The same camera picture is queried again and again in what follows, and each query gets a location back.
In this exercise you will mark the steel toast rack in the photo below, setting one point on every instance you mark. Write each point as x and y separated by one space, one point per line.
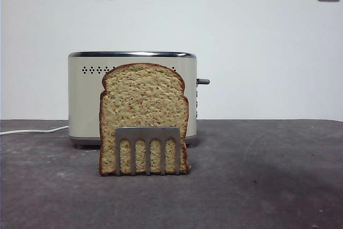
147 133

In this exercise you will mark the grey toaster lever knob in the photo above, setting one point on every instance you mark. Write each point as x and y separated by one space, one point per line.
204 81

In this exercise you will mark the brown wholegrain bread slice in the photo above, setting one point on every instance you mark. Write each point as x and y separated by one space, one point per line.
142 100

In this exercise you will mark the cream and steel toaster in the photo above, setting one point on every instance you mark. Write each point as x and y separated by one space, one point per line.
83 100

